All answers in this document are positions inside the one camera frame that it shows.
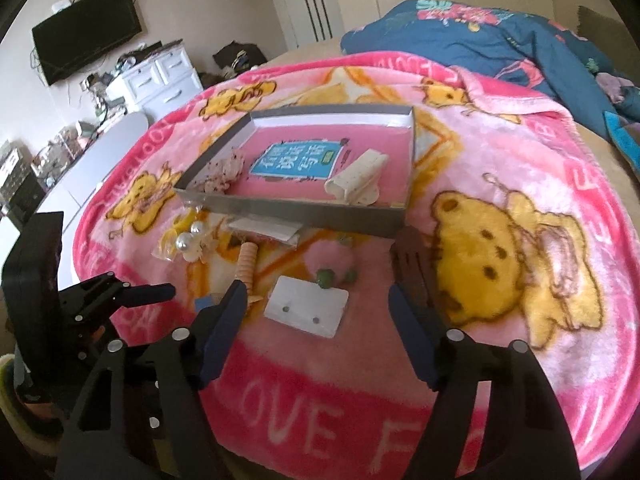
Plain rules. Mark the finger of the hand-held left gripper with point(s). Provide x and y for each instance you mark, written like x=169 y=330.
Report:
x=150 y=294

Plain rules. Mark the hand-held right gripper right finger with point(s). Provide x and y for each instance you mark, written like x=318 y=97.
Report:
x=415 y=330

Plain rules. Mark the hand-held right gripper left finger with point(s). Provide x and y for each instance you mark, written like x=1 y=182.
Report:
x=225 y=325

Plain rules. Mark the small blue hair clip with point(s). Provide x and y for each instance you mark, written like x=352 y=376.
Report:
x=204 y=304

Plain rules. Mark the pearl hair clip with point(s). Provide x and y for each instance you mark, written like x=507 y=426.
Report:
x=185 y=245

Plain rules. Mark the brown claw hair clip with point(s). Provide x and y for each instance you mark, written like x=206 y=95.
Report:
x=412 y=260

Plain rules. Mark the white card packet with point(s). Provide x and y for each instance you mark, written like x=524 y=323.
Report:
x=265 y=230

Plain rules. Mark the green bead earrings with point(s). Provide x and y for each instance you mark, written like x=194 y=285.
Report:
x=325 y=277

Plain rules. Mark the grey shallow cardboard box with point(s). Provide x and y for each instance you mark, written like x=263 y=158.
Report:
x=280 y=210

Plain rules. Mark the black electronic box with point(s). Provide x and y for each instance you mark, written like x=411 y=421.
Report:
x=22 y=195

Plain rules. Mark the white earring card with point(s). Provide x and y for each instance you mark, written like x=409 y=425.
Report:
x=305 y=305

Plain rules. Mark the white rounded table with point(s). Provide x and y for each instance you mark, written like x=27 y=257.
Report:
x=100 y=160

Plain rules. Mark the green yellow slipper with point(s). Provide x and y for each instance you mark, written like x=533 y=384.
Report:
x=12 y=385

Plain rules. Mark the lace bow hair clip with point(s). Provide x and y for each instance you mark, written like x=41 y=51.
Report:
x=225 y=172

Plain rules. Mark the pink bear printed blanket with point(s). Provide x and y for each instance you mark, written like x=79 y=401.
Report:
x=500 y=160

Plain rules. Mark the white drawer dresser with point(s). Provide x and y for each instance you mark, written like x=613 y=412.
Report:
x=160 y=80

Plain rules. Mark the black bag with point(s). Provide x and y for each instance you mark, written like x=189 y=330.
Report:
x=240 y=55

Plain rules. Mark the blue floral quilt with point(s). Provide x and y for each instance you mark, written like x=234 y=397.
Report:
x=450 y=40

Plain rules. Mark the grey headboard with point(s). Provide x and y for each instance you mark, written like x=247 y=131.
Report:
x=605 y=35

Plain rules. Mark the black wall television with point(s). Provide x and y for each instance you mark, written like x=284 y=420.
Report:
x=85 y=35

